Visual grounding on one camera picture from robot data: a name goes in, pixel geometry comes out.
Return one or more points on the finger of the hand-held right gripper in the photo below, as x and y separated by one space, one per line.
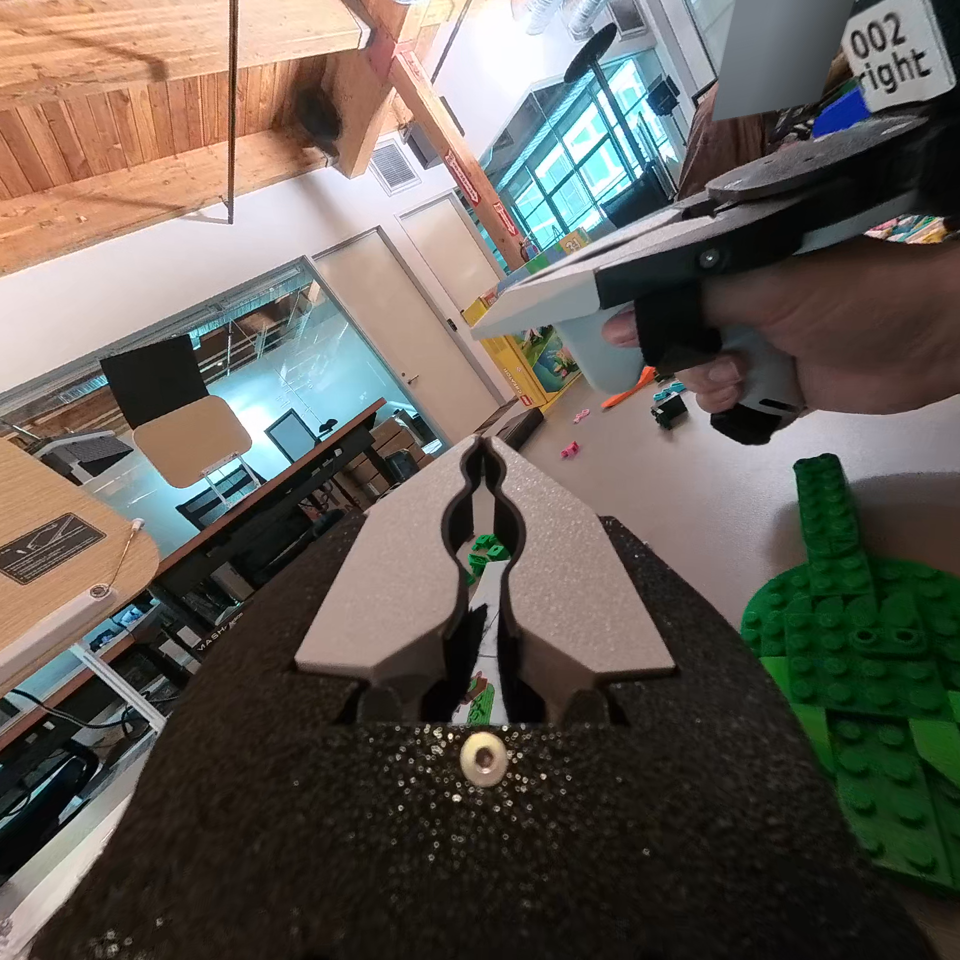
540 300
600 247

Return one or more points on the grey desk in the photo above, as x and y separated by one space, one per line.
675 525

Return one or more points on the cluster of small green bricks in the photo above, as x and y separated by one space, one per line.
484 559

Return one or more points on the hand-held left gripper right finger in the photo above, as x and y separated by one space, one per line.
592 600

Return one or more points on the white wall vent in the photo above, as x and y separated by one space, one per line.
394 166

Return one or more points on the white door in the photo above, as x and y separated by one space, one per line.
450 247
397 330

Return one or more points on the blue plastic bin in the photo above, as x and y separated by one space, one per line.
836 112

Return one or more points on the pile of colourful bricks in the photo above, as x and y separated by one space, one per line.
669 388

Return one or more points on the black rectangular device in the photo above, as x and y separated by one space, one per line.
521 429

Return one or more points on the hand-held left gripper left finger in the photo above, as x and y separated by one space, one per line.
367 600

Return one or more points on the person's right hand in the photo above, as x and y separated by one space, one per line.
862 322

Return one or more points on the black round ceiling fixture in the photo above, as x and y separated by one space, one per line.
316 116

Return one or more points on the orange brick separator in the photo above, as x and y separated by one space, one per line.
626 391

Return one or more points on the stack of cardboard boxes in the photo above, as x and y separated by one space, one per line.
390 450

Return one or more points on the small tan rounded board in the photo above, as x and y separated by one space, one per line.
191 442

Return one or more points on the large tan wooden board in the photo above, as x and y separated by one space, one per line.
60 540

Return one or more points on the dark monitor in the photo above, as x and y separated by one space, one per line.
286 433

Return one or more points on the white instruction booklet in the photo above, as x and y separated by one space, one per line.
487 600

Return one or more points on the dark brown box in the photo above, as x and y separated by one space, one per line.
217 630

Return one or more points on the green brick leaf build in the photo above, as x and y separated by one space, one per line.
862 675

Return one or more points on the black square panel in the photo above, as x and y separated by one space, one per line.
154 375

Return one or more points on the small black brick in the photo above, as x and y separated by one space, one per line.
669 411

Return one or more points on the black wall speaker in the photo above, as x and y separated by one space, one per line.
431 139

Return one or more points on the dark wooden table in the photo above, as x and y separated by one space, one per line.
285 487

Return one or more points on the colourful toy box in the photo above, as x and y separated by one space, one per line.
532 360

